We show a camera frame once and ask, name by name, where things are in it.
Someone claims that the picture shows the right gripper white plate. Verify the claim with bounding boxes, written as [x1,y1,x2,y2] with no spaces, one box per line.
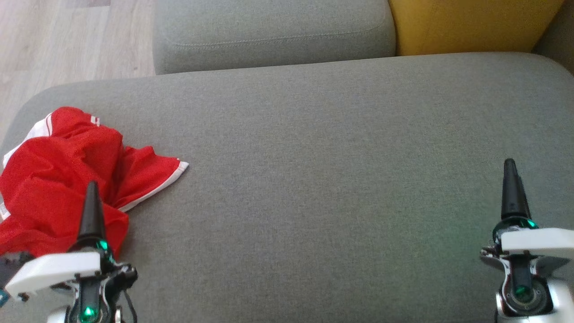
[481,158,574,319]

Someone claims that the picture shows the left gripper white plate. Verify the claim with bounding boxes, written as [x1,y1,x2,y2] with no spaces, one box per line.
[4,181,138,323]

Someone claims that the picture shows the red shorts with white trim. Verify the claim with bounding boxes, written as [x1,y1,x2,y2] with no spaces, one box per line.
[27,106,189,212]

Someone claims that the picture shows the yellow sofa backrest cushion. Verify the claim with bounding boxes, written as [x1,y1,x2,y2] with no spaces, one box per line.
[388,0,565,57]

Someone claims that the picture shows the large grey sofa seat cushion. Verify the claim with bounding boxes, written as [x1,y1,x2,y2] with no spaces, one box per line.
[0,52,574,323]

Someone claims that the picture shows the thin black cable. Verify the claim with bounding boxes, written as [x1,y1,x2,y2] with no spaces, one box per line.
[120,287,138,323]

